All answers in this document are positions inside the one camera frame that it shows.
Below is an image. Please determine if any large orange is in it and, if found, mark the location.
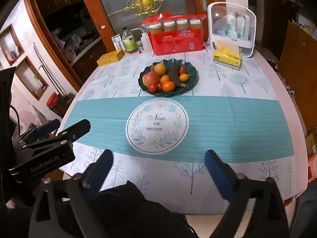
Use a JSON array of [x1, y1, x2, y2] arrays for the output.
[[162, 81, 176, 93]]

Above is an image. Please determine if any small yellow kumquat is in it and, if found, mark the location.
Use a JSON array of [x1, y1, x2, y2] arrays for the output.
[[179, 74, 189, 83]]

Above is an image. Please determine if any large red apple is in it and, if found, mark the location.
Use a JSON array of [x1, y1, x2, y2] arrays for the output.
[[142, 71, 160, 88]]

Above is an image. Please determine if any small orange mandarin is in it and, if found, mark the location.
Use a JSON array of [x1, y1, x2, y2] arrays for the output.
[[160, 75, 170, 84]]

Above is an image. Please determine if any red lychee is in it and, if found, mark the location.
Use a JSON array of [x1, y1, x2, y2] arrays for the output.
[[178, 70, 186, 76]]

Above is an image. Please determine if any dark overripe banana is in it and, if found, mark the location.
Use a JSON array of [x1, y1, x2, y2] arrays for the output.
[[168, 64, 187, 87]]

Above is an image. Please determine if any yellow lemon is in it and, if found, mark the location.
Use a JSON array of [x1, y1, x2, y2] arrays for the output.
[[154, 63, 167, 76]]

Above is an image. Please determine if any teal striped table runner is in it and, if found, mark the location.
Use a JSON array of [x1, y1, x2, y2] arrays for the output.
[[66, 96, 294, 163]]

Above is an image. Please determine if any white round printed placemat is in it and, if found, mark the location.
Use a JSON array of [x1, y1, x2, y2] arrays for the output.
[[125, 98, 189, 155]]

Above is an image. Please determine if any yellow cardboard box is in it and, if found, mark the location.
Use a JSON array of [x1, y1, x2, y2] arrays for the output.
[[97, 50, 124, 66]]

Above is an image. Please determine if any wooden cabinet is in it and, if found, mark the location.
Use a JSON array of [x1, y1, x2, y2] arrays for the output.
[[24, 0, 114, 91]]

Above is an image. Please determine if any dark green wavy plate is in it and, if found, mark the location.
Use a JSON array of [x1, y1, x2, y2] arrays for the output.
[[138, 59, 197, 97]]

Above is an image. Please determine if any white blue small carton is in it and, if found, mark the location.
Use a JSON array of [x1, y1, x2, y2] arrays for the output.
[[111, 34, 124, 51]]

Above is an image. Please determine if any green label glass bottle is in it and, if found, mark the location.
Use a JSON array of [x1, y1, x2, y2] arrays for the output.
[[122, 27, 137, 53]]

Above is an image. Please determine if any yellow tissue pack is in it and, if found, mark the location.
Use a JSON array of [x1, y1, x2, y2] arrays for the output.
[[213, 40, 242, 70]]

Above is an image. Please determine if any small glass jar gold lid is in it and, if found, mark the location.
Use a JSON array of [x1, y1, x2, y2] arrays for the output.
[[136, 40, 144, 53]]

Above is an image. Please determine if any white plastic squeeze bottle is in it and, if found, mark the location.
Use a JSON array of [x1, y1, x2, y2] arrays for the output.
[[131, 28, 153, 53]]

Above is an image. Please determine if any white clear storage box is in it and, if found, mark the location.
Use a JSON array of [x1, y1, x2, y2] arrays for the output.
[[207, 2, 257, 58]]

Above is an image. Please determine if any red paper cup package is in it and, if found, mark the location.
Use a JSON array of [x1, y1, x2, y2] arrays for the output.
[[141, 13, 207, 55]]

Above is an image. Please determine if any gold ornament decoration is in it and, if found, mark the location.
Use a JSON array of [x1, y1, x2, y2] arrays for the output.
[[107, 0, 168, 18]]

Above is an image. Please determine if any black cable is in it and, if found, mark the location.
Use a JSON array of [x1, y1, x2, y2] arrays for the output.
[[10, 105, 22, 135]]

